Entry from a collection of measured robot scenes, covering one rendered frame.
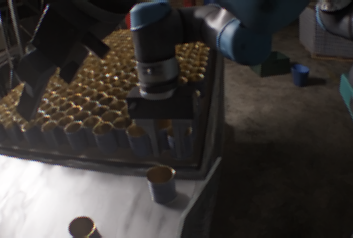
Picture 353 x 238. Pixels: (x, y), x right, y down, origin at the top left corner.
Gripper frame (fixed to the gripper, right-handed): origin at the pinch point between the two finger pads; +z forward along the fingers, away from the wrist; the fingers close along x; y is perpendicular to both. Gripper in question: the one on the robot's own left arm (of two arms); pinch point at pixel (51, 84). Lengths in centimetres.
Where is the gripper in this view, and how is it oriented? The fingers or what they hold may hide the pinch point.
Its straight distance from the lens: 36.5
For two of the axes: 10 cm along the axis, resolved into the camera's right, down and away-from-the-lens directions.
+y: 7.6, 6.1, 2.1
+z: -6.2, 6.0, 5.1
